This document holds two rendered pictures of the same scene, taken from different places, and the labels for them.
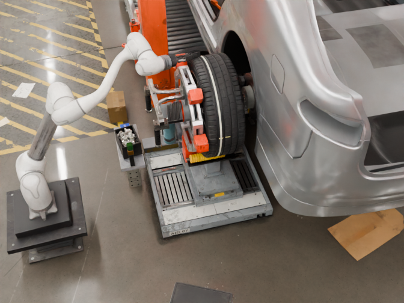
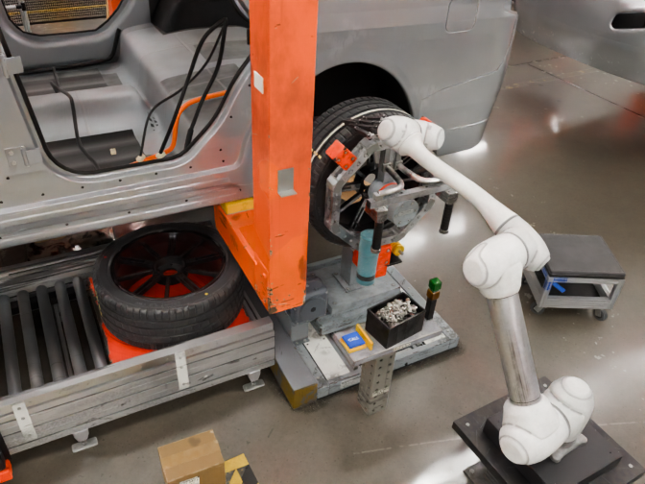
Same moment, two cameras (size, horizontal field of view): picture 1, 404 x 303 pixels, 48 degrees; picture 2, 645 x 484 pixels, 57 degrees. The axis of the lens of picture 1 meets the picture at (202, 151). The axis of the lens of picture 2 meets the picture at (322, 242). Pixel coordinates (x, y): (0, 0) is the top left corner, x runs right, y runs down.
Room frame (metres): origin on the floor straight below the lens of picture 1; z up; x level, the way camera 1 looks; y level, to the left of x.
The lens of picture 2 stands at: (3.05, 2.17, 2.20)
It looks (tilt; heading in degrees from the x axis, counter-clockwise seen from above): 36 degrees down; 255
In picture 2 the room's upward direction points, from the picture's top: 4 degrees clockwise
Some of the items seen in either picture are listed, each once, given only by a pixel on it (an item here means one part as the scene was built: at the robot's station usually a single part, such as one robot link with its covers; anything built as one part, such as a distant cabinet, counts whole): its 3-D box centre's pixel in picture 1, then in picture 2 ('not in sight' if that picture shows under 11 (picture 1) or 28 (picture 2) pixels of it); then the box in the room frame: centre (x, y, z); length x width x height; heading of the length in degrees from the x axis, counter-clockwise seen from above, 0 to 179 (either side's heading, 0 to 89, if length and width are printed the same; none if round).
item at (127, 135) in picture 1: (128, 141); (394, 319); (2.29, 0.52, 0.51); 0.20 x 0.14 x 0.13; 23
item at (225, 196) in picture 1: (210, 174); (346, 294); (2.31, -0.07, 0.13); 0.50 x 0.36 x 0.10; 14
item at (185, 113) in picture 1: (177, 112); (392, 201); (2.23, 0.16, 0.85); 0.21 x 0.14 x 0.14; 104
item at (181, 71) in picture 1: (187, 110); (383, 192); (2.24, 0.09, 0.85); 0.54 x 0.07 x 0.54; 14
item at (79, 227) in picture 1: (50, 223); (537, 467); (1.84, 1.06, 0.15); 0.50 x 0.50 x 0.30; 17
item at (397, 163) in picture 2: (171, 101); (424, 164); (2.12, 0.18, 1.03); 0.19 x 0.18 x 0.11; 104
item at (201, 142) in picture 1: (201, 143); not in sight; (1.94, 0.01, 0.85); 0.09 x 0.08 x 0.07; 14
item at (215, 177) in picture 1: (211, 160); (354, 265); (2.28, -0.07, 0.32); 0.40 x 0.30 x 0.28; 14
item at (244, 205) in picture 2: not in sight; (235, 200); (2.86, -0.17, 0.71); 0.14 x 0.14 x 0.05; 14
